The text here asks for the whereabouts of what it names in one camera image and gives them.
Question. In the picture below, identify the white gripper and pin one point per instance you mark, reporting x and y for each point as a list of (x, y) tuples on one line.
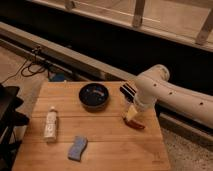
[(131, 113)]

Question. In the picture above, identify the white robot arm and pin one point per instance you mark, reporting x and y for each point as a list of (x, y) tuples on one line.
[(152, 86)]

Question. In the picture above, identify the black striped block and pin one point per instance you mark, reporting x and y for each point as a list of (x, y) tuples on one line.
[(127, 90)]

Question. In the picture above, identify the dark blue bowl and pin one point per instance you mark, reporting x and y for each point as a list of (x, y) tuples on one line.
[(94, 95)]

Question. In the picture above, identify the blue sponge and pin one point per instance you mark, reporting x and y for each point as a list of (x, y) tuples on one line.
[(76, 150)]

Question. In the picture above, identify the white plastic bottle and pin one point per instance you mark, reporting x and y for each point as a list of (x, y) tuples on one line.
[(51, 125)]

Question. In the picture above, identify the blue floor object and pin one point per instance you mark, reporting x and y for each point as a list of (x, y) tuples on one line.
[(58, 77)]

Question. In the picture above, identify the black chair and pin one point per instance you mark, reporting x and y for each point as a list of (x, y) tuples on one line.
[(9, 119)]

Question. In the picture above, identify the grey metal rail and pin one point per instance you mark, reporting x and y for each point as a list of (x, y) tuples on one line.
[(78, 60)]

